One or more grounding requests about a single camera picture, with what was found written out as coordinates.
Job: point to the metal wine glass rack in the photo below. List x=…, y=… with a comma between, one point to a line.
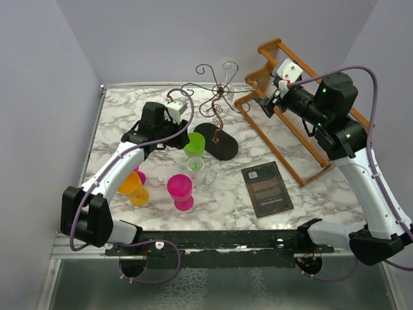
x=218, y=143

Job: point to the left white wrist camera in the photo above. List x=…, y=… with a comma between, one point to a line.
x=174, y=109

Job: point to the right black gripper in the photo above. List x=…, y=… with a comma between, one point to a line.
x=276, y=99

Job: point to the clear wine glass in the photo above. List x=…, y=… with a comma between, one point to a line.
x=230, y=69
x=196, y=171

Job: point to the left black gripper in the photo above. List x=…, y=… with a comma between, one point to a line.
x=180, y=141

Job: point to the green plastic wine glass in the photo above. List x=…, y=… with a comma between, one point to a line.
x=196, y=146

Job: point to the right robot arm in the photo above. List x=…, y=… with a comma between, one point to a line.
x=388, y=230

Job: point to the wooden dish rack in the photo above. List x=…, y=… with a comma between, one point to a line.
x=317, y=164

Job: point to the orange plastic wine glass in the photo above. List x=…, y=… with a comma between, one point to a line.
x=133, y=189

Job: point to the pink wine glass front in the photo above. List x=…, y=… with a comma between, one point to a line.
x=180, y=188

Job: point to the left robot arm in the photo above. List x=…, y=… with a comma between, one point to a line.
x=85, y=210

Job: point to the black mounting rail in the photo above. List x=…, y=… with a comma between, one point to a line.
x=219, y=249

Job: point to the black book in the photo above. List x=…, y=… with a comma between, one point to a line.
x=267, y=190

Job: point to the pink wine glass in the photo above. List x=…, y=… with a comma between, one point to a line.
x=180, y=188
x=141, y=175

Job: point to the pink wine glass left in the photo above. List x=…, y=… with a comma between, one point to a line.
x=141, y=175

